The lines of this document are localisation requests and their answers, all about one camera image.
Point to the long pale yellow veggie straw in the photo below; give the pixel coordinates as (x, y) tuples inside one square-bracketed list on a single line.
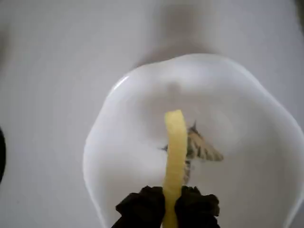
[(175, 152)]

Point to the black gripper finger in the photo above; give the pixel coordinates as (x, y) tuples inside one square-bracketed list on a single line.
[(197, 209), (142, 209)]

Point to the dark round object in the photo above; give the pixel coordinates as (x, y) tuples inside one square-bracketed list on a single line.
[(2, 154)]

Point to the white scalloped bowl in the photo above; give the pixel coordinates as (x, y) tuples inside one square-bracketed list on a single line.
[(133, 114)]

